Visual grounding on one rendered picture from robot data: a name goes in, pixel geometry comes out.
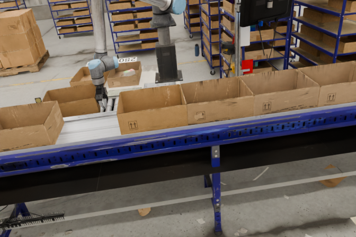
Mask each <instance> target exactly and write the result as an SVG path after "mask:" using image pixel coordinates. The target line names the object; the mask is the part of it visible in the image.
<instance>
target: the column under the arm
mask: <svg viewBox="0 0 356 237"><path fill-rule="evenodd" d="M155 50H156V58H157V66H158V72H156V74H155V83H156V84H158V83H167V82H174V81H183V76H182V70H180V69H179V70H178V69H177V60H176V50H175V41H174V40H171V43H170V44H168V45H160V44H159V42H156V44H155Z"/></svg>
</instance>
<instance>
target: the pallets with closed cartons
mask: <svg viewBox="0 0 356 237"><path fill-rule="evenodd" d="M346 18H347V19H350V20H353V21H356V14H353V15H347V16H346ZM49 56H50V55H49V51H48V50H46V48H45V45H44V42H43V39H42V36H41V32H40V29H39V27H38V25H37V24H36V20H35V17H34V14H33V11H32V9H31V8H29V9H23V10H16V11H8V12H0V68H1V70H0V77H1V76H3V77H8V76H9V75H12V76H14V75H17V74H18V73H19V72H22V71H30V72H31V73H33V72H39V71H40V69H41V68H42V66H43V65H44V64H45V62H46V61H47V59H48V58H49ZM28 65H29V66H28ZM17 67H18V68H17ZM8 68H10V69H8Z"/></svg>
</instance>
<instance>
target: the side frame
mask: <svg viewBox="0 0 356 237"><path fill-rule="evenodd" d="M355 115H356V105H355V106H348V107H340V108H333V109H328V110H321V111H314V112H307V113H299V114H292V115H285V116H277V117H270V118H263V119H258V120H251V121H244V122H236V123H229V124H222V125H214V126H207V127H200V128H195V129H188V130H180V131H173V132H166V133H159V134H151V135H144V136H137V137H132V138H125V139H117V140H110V141H103V142H95V143H88V144H81V145H74V146H69V147H62V148H54V149H47V150H40V151H32V152H25V153H18V154H11V155H6V156H0V177H6V176H13V175H20V174H28V173H32V172H39V171H46V170H53V169H60V168H67V167H74V166H81V165H89V164H93V163H100V162H107V161H114V160H121V159H129V158H135V157H143V156H149V155H154V154H161V153H168V152H175V151H182V150H190V149H197V148H204V147H211V146H216V145H222V144H230V143H236V142H244V141H250V140H258V139H265V138H272V137H276V136H283V135H291V134H298V133H305V132H312V131H319V130H326V129H333V128H337V127H345V126H352V125H356V118H355ZM330 116H331V117H330ZM345 116H346V120H344V118H345ZM319 118H321V119H319ZM335 118H336V120H335V121H334V119H335ZM325 119H326V120H325ZM309 120H310V121H309ZM324 120H325V123H324ZM298 121H300V122H298ZM314 121H315V124H314ZM303 123H305V125H304V126H303ZM293 124H294V127H292V125H293ZM283 125H284V126H283ZM282 126H283V129H282ZM256 127H257V128H256ZM271 127H273V130H272V131H271ZM261 128H262V132H261ZM245 129H246V130H245ZM250 130H252V133H251V134H250ZM240 131H241V135H239V132H240ZM223 132H224V133H223ZM213 133H214V134H213ZM228 133H230V137H229V136H228ZM218 134H219V138H218ZM202 135H203V136H202ZM207 136H208V137H209V139H208V140H207ZM180 138H181V139H180ZM196 138H198V141H196ZM185 139H186V143H185ZM168 140H169V141H168ZM174 141H175V143H176V144H175V145H174ZM163 142H164V144H165V146H163ZM151 144H153V146H154V147H153V148H152V145H151ZM140 146H142V150H141V149H140ZM129 147H130V148H131V151H129ZM112 148H113V149H112ZM117 149H119V151H120V153H118V150H117ZM100 150H101V151H100ZM89 151H90V152H89ZM106 151H108V154H107V153H106ZM95 152H96V154H97V156H95ZM77 153H78V154H77ZM101 153H102V154H101ZM83 154H85V158H84V156H83ZM72 156H73V157H74V159H72ZM60 157H61V158H62V161H61V160H60ZM42 158H43V159H42ZM48 159H50V161H51V163H49V161H48ZM30 160H31V161H30ZM36 161H38V162H39V165H38V164H37V162H36ZM43 161H44V162H43ZM25 162H26V164H27V165H28V166H26V165H25ZM6 163H7V164H6ZM13 164H14V165H15V167H16V168H14V167H13ZM1 166H3V168H4V170H3V169H2V168H1Z"/></svg>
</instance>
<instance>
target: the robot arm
mask: <svg viewBox="0 0 356 237"><path fill-rule="evenodd" d="M139 1H142V2H145V3H149V4H152V9H153V18H152V25H155V26H164V25H169V24H172V23H173V18H172V16H171V13H172V14H175V15H180V14H182V13H183V12H184V10H185V7H186V0H139ZM91 6H92V18H93V30H94V42H95V54H94V60H91V61H90V62H89V63H88V68H89V71H90V75H91V80H92V83H93V84H94V86H96V101H97V102H98V104H99V105H100V106H101V107H102V108H103V109H106V106H107V103H108V95H107V94H108V92H107V89H106V87H104V86H103V85H104V82H105V80H104V75H103V73H104V72H106V71H109V70H112V69H116V68H118V66H119V63H118V60H117V58H116V57H115V56H112V57H109V56H108V52H107V48H106V33H105V17H104V2H103V0H91ZM102 100H103V102H104V106H103V103H102Z"/></svg>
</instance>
